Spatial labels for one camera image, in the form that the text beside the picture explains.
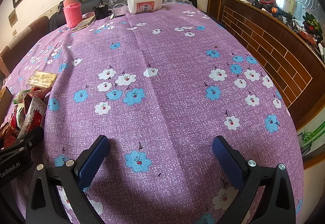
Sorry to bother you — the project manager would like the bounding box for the golden wafer snack pack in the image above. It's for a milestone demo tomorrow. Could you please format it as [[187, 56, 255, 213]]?
[[27, 70, 57, 88]]

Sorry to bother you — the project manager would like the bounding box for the white red snack sachet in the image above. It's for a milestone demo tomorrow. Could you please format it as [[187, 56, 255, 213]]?
[[17, 96, 47, 139]]

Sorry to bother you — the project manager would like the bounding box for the cardboard tray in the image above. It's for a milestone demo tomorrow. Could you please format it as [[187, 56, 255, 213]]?
[[0, 87, 13, 124]]

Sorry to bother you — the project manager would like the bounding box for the brown armchair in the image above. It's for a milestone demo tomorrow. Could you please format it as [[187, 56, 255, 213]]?
[[0, 16, 49, 79]]

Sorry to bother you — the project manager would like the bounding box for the small booklet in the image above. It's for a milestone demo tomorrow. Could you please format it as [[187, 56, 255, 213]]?
[[72, 16, 96, 32]]

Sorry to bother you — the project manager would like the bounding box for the pink sleeved water bottle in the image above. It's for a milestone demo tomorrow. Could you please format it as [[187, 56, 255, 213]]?
[[63, 0, 83, 28]]

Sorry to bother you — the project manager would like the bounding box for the purple floral tablecloth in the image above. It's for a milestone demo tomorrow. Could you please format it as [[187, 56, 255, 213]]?
[[4, 3, 303, 223]]

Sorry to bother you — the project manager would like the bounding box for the small black container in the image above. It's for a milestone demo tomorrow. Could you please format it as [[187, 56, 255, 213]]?
[[93, 3, 112, 20]]

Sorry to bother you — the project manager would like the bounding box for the wooden cabinet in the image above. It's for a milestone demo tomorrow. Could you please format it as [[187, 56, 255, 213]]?
[[207, 0, 324, 129]]

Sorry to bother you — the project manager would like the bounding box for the white plastic jar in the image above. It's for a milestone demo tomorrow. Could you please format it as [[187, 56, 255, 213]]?
[[127, 0, 163, 14]]

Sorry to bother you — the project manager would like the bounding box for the wall plaque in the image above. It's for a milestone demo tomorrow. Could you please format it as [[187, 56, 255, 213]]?
[[8, 9, 18, 27]]

